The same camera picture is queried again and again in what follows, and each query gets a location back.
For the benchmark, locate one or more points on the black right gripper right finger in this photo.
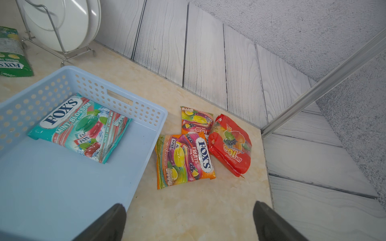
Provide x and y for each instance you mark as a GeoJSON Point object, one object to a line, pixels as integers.
{"type": "Point", "coordinates": [272, 227]}

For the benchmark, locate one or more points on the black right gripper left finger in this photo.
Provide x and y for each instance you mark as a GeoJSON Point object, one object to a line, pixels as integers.
{"type": "Point", "coordinates": [108, 227]}

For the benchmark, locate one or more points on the light blue plastic basket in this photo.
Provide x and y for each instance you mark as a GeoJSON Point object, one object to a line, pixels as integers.
{"type": "Point", "coordinates": [51, 193]}

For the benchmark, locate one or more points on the orange fox's fruits bag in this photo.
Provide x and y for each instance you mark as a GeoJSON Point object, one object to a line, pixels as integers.
{"type": "Point", "coordinates": [196, 121]}
{"type": "Point", "coordinates": [182, 158]}

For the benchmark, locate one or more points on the teal Fox's mint bag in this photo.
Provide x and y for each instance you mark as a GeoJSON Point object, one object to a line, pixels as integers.
{"type": "Point", "coordinates": [83, 126]}

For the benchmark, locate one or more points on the green Fox's spring tea bag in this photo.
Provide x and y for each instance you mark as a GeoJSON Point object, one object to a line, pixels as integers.
{"type": "Point", "coordinates": [13, 60]}

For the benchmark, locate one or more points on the red Lot 100 candy bag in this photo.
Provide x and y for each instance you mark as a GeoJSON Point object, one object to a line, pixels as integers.
{"type": "Point", "coordinates": [231, 145]}

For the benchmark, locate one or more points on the white plate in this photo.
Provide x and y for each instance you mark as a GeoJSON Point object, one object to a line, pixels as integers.
{"type": "Point", "coordinates": [69, 21]}

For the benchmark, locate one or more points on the right aluminium corner post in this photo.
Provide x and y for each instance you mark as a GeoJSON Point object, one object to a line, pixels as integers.
{"type": "Point", "coordinates": [357, 60]}

